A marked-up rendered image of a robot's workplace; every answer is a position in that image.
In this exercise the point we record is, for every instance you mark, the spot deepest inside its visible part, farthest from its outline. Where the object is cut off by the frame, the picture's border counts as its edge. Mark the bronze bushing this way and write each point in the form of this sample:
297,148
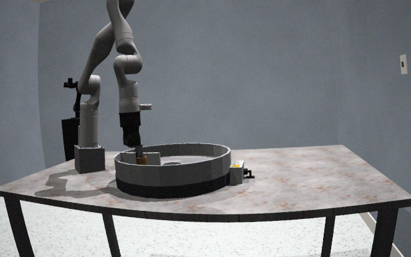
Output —
141,161

